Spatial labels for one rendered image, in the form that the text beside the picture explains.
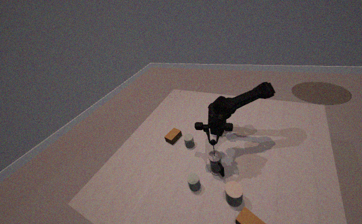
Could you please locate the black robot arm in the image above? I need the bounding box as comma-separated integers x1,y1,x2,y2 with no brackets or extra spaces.
208,82,275,124

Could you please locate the glass french press with black knob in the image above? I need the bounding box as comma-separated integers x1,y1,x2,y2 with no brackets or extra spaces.
208,139,225,177

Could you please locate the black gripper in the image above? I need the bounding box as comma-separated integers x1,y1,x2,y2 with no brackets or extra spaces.
195,112,233,144

